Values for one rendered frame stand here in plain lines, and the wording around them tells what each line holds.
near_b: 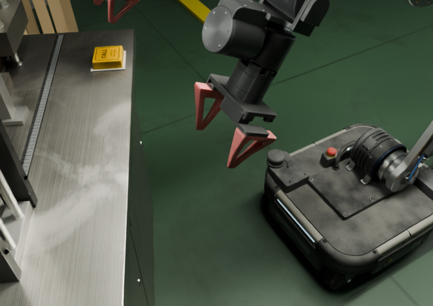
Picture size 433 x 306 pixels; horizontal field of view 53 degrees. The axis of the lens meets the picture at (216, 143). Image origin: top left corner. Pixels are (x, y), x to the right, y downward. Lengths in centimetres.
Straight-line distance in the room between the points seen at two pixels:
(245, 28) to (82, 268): 45
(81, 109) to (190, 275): 93
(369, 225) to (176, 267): 73
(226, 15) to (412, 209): 133
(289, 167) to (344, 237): 33
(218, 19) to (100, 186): 42
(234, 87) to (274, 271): 122
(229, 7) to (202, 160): 159
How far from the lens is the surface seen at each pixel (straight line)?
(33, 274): 76
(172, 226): 186
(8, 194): 76
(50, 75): 114
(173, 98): 245
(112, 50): 114
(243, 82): 61
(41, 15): 295
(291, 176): 167
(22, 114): 102
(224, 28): 54
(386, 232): 165
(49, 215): 82
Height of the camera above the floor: 152
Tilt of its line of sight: 44 degrees down
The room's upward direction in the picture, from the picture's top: straight up
